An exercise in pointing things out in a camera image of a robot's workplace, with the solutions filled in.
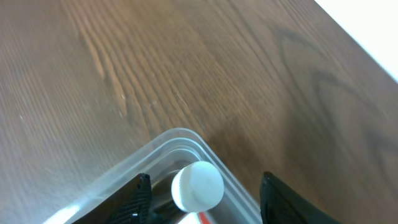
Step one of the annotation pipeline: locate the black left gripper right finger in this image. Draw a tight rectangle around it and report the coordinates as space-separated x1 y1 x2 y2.
260 172 339 224

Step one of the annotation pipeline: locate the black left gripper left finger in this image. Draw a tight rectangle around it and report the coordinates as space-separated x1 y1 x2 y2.
74 173 152 224

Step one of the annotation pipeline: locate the dark medicine bottle white cap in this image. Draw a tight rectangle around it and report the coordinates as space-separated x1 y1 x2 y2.
152 160 225 224

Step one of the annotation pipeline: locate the clear plastic container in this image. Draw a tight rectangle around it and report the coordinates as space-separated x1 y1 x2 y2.
46 128 262 223

